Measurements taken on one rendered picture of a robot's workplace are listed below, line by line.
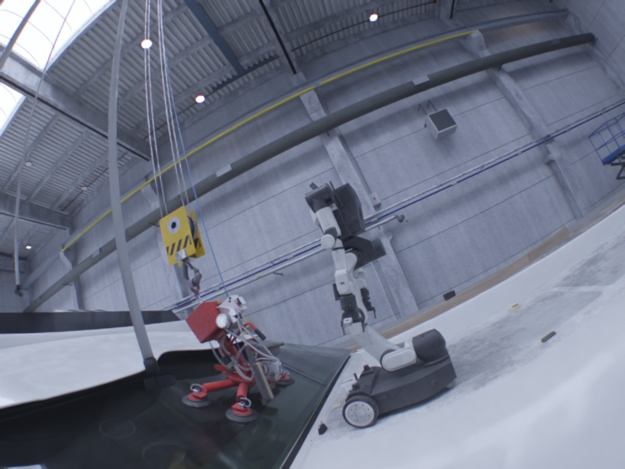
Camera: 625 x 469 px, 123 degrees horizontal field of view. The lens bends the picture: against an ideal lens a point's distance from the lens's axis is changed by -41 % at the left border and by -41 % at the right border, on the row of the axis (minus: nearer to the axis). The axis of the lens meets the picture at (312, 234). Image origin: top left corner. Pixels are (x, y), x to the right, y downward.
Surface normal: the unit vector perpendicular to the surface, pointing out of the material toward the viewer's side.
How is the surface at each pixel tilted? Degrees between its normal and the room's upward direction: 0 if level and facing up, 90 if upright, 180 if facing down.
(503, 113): 90
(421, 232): 90
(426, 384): 90
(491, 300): 90
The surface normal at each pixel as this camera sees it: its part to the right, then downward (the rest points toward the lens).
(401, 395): -0.35, -0.11
